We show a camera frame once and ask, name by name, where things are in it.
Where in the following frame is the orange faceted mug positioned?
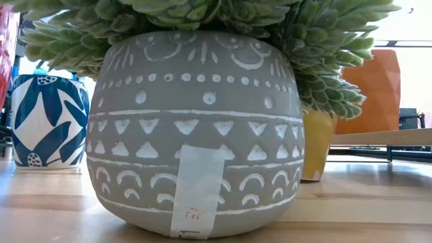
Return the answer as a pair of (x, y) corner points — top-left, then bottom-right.
(335, 49), (402, 136)

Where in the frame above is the white mug blue floral print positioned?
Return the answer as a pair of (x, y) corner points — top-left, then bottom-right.
(11, 74), (90, 171)

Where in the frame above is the red ceramic mug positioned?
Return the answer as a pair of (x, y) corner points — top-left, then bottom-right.
(0, 5), (20, 109)

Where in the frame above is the succulent plant patterned grey pot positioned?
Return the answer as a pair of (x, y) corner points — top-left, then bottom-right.
(0, 0), (402, 240)

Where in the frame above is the white paper tape label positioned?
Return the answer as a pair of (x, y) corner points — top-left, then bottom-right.
(169, 144), (226, 240)

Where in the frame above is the wooden riser shelf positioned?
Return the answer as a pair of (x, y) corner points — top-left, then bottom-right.
(329, 128), (432, 163)

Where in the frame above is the black equipment cabinet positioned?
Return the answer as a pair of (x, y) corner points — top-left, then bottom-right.
(399, 107), (427, 131)

